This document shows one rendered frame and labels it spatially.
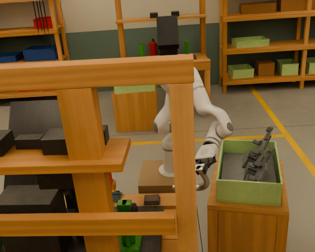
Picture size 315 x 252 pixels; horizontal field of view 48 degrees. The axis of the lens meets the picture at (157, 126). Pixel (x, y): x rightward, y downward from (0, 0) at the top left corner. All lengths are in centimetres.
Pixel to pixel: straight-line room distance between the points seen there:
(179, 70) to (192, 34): 598
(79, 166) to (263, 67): 592
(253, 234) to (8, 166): 165
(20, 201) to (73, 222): 38
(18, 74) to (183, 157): 71
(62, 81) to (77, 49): 614
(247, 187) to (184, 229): 86
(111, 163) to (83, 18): 609
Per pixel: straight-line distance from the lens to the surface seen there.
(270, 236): 257
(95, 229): 165
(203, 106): 188
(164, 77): 133
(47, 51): 709
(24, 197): 195
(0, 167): 162
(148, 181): 245
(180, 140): 142
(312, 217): 379
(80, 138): 147
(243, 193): 244
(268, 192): 243
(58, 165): 152
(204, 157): 175
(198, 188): 183
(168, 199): 232
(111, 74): 135
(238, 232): 257
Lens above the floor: 224
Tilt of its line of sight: 23 degrees down
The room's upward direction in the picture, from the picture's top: 4 degrees counter-clockwise
